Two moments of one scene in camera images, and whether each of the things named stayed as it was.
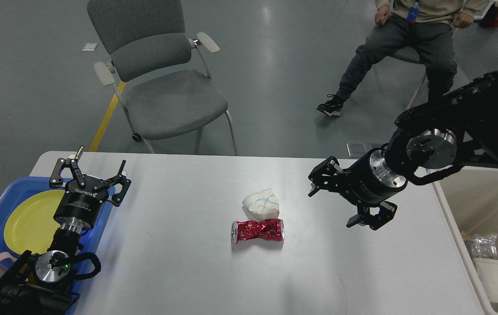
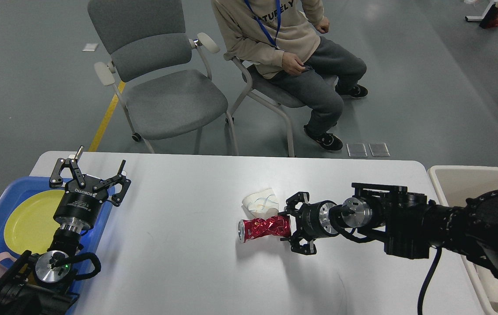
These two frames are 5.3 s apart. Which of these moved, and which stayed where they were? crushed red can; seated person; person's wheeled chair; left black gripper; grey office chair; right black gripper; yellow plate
Moved: seated person; crushed red can; right black gripper; person's wheeled chair
Stayed: left black gripper; yellow plate; grey office chair
